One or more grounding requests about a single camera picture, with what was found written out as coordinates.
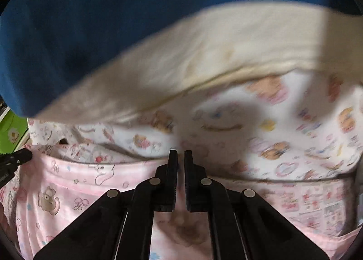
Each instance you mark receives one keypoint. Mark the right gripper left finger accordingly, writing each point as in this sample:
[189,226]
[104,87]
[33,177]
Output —
[119,224]

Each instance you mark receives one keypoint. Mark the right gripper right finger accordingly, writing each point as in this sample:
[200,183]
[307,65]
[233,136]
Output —
[242,224]

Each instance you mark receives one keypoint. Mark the pink cartoon print pants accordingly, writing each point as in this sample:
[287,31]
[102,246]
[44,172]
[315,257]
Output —
[55,189]

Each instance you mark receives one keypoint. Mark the green storage bin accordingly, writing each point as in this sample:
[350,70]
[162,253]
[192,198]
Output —
[14,131]

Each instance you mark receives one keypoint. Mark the cartoon print bed sheet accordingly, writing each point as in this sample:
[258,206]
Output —
[291,128]

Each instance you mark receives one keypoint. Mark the striped hanging curtain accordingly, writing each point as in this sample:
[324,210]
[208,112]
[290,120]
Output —
[84,61]

